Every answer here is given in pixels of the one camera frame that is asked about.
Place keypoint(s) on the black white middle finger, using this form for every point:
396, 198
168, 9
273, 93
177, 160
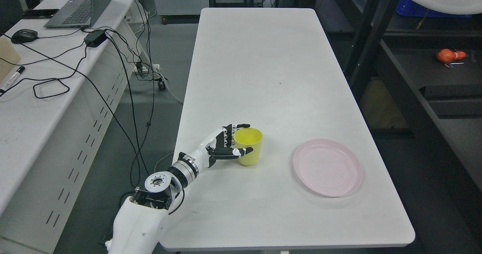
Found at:
228, 139

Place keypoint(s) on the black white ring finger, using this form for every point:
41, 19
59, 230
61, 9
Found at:
228, 134

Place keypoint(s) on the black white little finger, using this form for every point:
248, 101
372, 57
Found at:
235, 127

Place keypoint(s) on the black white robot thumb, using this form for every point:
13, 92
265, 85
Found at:
226, 153

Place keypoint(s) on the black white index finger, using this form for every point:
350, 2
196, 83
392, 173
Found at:
229, 144

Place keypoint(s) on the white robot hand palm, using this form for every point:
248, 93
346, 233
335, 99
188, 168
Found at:
216, 139

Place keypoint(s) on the yellow plastic cup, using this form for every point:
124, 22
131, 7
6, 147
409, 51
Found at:
249, 138

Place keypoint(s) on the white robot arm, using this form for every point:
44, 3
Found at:
138, 222

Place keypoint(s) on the black metal shelf rack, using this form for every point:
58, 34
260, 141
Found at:
435, 159

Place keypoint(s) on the white work table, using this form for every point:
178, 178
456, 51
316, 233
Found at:
274, 69

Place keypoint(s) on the pink plastic plate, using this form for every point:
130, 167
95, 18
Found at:
327, 168

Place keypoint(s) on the white power strip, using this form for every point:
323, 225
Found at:
144, 70

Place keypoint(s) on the white side desk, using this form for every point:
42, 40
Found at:
54, 121

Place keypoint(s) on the black power adapter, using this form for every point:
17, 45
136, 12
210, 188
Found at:
95, 38

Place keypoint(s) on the grey laptop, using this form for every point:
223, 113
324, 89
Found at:
78, 13

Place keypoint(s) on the black marker pen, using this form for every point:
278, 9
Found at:
11, 79

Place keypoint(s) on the black computer mouse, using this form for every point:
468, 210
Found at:
24, 36

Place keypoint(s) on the black smartphone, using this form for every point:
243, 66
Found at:
39, 13

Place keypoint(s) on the cardboard box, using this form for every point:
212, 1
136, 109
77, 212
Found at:
9, 58

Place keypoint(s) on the orange toy object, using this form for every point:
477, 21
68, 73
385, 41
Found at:
447, 56

